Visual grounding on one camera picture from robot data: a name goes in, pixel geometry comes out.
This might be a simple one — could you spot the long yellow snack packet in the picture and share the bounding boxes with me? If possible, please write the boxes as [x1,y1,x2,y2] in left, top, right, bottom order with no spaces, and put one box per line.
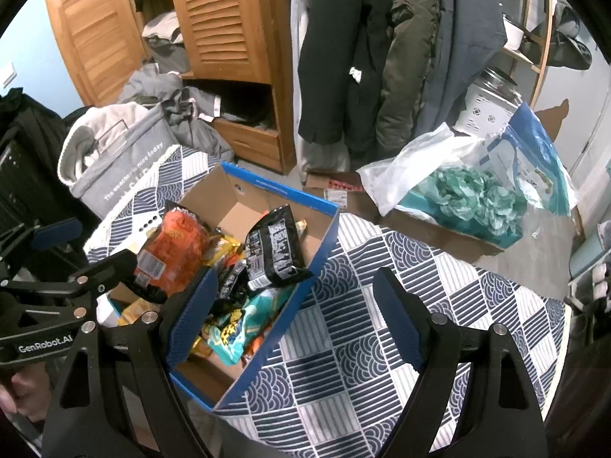
[203,231,242,268]

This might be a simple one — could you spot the box of teal items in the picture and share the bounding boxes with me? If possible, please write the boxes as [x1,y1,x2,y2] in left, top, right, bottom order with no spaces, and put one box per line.
[305,172,509,264]

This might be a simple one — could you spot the wooden louvre wardrobe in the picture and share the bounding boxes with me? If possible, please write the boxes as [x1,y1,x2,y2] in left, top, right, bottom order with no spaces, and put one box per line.
[42,0,299,175]

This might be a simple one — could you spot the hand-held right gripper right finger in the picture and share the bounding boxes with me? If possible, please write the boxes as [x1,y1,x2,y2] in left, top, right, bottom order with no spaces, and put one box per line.
[371,267,547,458]

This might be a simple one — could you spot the white clothes bundle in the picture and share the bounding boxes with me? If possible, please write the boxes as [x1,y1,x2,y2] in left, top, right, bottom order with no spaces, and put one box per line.
[57,102,154,187]

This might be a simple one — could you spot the grey-blue hanging coat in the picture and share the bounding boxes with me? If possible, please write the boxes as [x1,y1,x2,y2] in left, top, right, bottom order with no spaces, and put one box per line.
[420,0,508,120]

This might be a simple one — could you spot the white pot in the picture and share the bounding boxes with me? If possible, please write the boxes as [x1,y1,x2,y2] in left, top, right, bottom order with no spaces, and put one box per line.
[501,14,526,51]

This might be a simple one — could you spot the wooden shelf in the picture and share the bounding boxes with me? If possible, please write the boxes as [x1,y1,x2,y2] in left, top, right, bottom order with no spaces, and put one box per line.
[487,0,557,101]

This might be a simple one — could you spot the olive hanging jacket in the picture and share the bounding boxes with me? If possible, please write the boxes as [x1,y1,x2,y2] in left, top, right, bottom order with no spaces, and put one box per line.
[375,0,442,146]

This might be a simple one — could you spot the pile of grey clothes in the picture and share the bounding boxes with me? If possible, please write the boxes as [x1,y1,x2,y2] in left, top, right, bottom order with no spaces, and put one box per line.
[117,10,236,153]

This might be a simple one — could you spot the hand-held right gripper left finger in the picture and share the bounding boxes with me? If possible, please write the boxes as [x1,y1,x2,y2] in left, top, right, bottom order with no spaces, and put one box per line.
[40,267,220,458]

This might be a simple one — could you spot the white tin container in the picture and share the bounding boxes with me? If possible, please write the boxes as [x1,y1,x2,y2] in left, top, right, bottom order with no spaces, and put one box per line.
[453,68,521,137]

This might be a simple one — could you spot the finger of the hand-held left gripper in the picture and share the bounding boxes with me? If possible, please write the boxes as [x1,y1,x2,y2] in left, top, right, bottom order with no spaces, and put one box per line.
[0,248,154,298]
[0,217,85,269]

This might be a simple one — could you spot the shoe rack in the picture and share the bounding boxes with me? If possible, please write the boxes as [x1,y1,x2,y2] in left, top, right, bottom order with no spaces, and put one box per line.
[566,222,611,312]

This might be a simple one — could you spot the black snack packet white print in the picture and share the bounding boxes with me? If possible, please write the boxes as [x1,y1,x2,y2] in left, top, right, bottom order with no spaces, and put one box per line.
[244,205,315,292]

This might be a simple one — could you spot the white door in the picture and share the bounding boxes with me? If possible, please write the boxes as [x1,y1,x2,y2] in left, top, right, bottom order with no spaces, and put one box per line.
[568,48,611,187]

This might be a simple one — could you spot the teal snack packet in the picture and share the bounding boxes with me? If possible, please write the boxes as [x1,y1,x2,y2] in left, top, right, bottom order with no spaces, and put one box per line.
[205,291,292,366]

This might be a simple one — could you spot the grey hanging bag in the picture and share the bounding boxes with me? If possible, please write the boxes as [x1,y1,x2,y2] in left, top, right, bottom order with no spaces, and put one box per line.
[544,2,593,70]

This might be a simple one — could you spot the white hanging shirt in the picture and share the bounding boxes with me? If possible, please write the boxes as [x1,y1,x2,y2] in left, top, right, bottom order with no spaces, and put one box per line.
[289,0,312,120]

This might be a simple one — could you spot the blue and white plastic bag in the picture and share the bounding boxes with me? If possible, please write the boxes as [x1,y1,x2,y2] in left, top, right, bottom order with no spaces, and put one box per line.
[482,102,579,215]

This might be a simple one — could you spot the person's left hand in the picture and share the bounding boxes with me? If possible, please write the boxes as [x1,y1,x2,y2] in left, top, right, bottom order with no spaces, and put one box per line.
[0,369,48,421]

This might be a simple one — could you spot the gold snack packet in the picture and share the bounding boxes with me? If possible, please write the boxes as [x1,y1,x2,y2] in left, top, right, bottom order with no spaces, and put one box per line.
[118,300,159,326]

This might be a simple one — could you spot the grey fabric laundry basket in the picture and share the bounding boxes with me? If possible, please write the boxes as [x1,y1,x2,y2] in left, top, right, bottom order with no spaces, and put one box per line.
[57,102,181,215]

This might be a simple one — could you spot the blue cardboard box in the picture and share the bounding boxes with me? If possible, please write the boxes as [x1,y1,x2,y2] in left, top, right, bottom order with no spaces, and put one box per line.
[107,162,341,411]

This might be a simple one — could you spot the black hanging coat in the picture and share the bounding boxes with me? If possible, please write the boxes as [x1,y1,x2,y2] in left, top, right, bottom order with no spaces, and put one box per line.
[297,0,397,144]

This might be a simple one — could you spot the group of shoes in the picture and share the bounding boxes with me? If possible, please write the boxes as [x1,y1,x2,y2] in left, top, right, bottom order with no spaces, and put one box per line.
[591,222,611,297]

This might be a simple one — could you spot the navy patterned tablecloth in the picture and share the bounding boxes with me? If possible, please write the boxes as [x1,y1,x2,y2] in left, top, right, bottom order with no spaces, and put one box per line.
[83,145,574,458]

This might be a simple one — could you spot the large orange and black snack bag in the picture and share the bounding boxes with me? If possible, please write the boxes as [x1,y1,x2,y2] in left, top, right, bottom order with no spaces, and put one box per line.
[134,203,213,303]

